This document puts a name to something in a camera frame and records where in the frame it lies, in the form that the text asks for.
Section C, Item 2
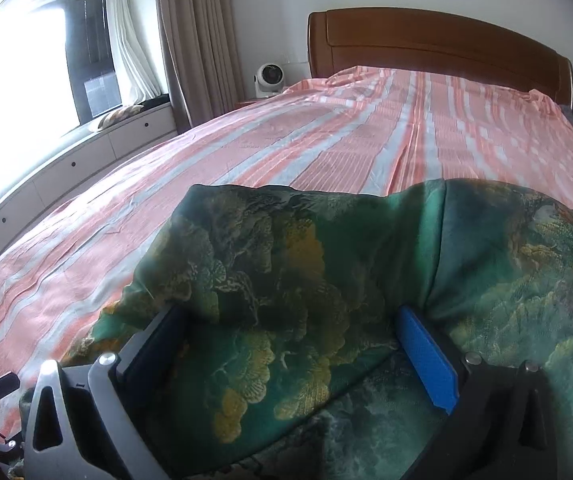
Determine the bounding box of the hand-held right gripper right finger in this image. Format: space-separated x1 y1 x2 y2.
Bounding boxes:
395 305 563 480

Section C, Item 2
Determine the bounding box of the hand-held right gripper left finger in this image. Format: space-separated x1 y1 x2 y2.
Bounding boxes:
18 304 193 480

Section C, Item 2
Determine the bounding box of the green printed garment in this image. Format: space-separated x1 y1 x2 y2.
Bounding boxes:
15 178 573 480

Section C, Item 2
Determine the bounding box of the white window seat cabinet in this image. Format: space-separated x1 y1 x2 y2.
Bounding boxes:
0 102 180 302

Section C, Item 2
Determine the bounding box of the bed with striped pink sheet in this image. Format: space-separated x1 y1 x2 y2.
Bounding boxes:
0 64 573 413

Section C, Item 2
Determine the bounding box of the patterned cushion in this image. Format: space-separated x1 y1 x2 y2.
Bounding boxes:
90 104 144 131

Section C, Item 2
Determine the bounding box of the small white fan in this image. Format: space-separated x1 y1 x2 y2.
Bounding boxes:
253 63 285 99

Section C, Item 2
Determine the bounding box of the window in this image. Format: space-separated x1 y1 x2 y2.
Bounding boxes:
0 0 118 202

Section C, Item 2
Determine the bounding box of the white sheer curtain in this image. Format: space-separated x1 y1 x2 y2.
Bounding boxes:
105 0 162 106

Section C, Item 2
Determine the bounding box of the beige curtain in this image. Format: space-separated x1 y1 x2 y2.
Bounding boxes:
153 0 243 134

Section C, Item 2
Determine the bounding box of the wooden bed headboard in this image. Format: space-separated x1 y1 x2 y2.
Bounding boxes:
307 8 573 112

